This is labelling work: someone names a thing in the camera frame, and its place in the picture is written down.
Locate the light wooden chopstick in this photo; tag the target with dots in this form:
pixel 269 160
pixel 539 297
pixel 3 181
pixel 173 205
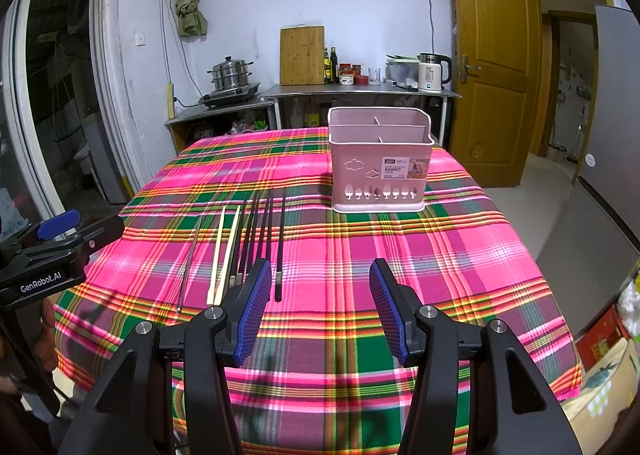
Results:
pixel 213 276
pixel 224 271

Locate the silver metal chopstick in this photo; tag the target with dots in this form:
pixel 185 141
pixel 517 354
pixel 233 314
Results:
pixel 188 263

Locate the stainless steel steamer pot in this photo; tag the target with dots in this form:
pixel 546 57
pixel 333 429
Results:
pixel 230 74

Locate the drinking glass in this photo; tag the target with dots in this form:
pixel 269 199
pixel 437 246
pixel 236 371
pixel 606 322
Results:
pixel 374 75

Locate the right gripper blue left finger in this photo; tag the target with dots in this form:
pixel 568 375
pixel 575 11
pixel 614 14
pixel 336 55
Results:
pixel 244 306

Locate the pink plaid tablecloth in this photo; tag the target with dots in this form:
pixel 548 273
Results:
pixel 320 379

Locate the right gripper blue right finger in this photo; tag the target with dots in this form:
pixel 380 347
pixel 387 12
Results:
pixel 397 306

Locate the wooden cutting board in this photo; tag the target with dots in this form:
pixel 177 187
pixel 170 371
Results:
pixel 301 55

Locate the black induction cooker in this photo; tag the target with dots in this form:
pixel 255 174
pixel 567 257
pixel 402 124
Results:
pixel 233 96

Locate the white electric kettle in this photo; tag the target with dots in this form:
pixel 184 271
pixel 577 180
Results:
pixel 434 72

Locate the black chopstick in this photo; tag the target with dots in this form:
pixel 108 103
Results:
pixel 265 236
pixel 236 245
pixel 278 286
pixel 246 239
pixel 252 240

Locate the low grey side cabinet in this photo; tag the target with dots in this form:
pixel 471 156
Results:
pixel 193 124

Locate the pink plastic utensil caddy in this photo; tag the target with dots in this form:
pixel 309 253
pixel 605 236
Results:
pixel 380 157

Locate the dark oil bottle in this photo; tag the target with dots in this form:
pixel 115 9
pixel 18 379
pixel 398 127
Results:
pixel 334 66

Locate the yellow wooden door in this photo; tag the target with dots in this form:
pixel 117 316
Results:
pixel 498 55

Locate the person's left hand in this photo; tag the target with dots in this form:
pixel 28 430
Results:
pixel 45 346

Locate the steel kitchen shelf table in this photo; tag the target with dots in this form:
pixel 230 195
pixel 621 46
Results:
pixel 439 105

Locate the red lidded jar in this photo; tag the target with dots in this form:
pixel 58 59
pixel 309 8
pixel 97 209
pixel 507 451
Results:
pixel 361 80

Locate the clear plastic storage box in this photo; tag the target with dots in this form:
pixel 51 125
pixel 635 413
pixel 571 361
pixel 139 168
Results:
pixel 402 71

